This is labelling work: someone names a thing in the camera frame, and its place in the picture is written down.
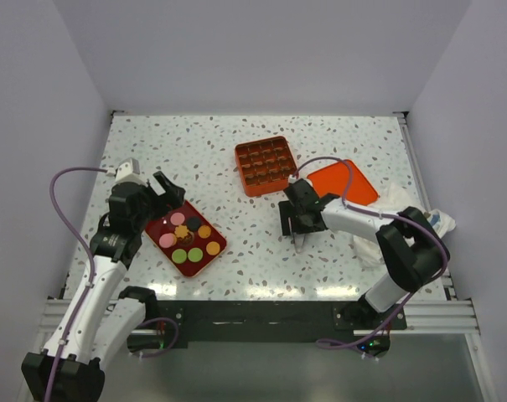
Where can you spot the orange compartment cookie box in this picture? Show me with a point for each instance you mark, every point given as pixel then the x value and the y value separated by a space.
pixel 265 165

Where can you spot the orange flower cookie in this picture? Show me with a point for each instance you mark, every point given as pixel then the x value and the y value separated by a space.
pixel 181 231

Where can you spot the orange box lid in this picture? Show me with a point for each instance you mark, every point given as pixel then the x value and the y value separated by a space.
pixel 334 179

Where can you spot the red cookie tray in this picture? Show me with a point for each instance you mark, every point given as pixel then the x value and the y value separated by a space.
pixel 161 226

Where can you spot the orange cookie lower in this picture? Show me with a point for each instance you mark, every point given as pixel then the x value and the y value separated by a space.
pixel 213 248

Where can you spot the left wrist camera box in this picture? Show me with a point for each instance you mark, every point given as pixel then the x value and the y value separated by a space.
pixel 128 171

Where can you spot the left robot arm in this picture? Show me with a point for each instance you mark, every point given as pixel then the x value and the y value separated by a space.
pixel 71 365

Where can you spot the orange cookie upper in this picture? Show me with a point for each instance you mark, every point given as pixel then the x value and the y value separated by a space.
pixel 204 231

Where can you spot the black cookie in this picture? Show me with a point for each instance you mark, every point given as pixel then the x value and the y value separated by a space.
pixel 193 223

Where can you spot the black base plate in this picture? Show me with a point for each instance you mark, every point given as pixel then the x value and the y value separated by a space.
pixel 332 325

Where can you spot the green cookie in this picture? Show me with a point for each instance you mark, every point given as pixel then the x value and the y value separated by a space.
pixel 179 256
pixel 195 255

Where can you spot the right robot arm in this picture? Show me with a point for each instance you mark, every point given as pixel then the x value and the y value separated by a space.
pixel 412 251

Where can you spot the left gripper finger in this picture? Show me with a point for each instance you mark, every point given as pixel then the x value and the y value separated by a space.
pixel 163 181
pixel 173 196

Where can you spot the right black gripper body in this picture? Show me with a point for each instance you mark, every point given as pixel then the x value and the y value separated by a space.
pixel 301 225

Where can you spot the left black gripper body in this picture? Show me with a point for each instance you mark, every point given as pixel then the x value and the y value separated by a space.
pixel 153 208

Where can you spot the pink cookie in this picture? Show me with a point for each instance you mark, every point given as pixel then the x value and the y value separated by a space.
pixel 177 219
pixel 167 240

